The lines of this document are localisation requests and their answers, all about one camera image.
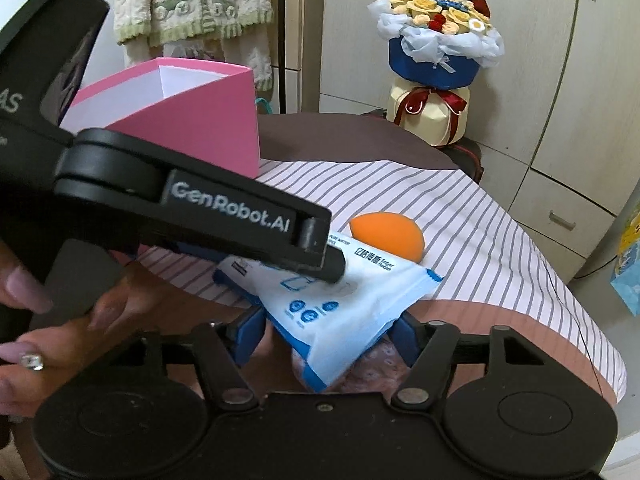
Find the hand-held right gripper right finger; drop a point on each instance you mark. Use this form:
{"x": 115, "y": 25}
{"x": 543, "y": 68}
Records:
{"x": 407, "y": 340}

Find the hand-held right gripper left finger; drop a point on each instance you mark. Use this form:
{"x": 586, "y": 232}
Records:
{"x": 247, "y": 337}

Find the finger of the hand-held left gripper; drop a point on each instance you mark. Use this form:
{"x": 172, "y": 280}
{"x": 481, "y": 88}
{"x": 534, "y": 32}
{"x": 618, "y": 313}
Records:
{"x": 185, "y": 249}
{"x": 225, "y": 205}

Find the large blue wet wipes pack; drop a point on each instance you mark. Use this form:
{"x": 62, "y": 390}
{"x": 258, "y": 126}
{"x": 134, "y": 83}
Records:
{"x": 350, "y": 310}

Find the pink cardboard box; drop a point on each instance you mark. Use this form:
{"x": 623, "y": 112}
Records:
{"x": 200, "y": 120}

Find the person's left hand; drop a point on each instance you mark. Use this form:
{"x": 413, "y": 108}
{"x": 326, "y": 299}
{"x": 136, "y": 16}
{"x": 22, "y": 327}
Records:
{"x": 60, "y": 347}

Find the orange makeup sponge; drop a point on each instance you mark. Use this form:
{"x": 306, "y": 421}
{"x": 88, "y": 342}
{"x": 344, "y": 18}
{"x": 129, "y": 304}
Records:
{"x": 385, "y": 235}

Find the striped bed sheet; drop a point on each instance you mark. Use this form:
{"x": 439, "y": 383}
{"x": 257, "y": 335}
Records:
{"x": 475, "y": 240}

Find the cream knitted sweater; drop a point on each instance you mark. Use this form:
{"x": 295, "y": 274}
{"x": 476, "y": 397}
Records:
{"x": 195, "y": 5}

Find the colourful paper gift bag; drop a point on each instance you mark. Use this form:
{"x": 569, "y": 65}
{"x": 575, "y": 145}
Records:
{"x": 627, "y": 260}

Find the flower bouquet in blue wrap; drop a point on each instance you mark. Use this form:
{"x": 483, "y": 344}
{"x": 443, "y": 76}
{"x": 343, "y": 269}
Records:
{"x": 435, "y": 50}

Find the beige wardrobe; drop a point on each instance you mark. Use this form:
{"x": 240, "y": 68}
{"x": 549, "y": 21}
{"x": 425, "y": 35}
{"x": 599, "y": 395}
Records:
{"x": 550, "y": 85}

